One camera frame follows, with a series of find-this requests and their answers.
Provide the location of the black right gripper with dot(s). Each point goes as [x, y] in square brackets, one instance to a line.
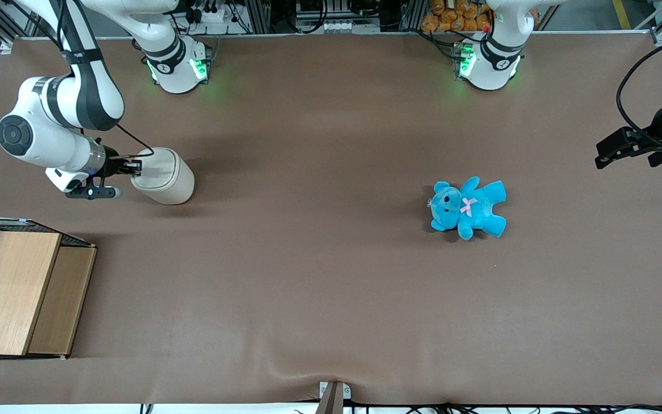
[111, 166]

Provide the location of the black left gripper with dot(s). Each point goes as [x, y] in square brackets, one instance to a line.
[661, 127]

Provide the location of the white lidded trash can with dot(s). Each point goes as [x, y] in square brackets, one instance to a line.
[169, 178]

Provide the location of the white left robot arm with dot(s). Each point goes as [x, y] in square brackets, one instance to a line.
[494, 57]

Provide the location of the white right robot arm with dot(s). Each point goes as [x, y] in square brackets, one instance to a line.
[49, 144]

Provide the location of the dark wooden shelf board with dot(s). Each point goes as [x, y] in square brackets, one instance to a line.
[60, 299]

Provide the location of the white power strip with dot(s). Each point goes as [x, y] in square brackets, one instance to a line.
[210, 16]

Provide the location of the blue teddy bear plush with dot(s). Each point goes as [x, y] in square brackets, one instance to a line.
[474, 210]

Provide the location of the light wooden shelf board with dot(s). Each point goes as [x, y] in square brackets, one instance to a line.
[8, 293]

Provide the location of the brown table cover sheet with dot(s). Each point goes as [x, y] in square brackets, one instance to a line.
[330, 259]

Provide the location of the orange plush toy pile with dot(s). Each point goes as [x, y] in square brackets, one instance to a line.
[451, 20]

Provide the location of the white connector box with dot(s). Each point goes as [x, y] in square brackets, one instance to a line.
[336, 26]

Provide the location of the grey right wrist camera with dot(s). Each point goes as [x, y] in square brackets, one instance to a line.
[92, 192]

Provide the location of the aluminium table edge rail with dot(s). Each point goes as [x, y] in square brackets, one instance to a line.
[307, 35]

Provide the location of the grey metal clamp bracket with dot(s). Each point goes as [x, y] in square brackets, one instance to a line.
[333, 397]

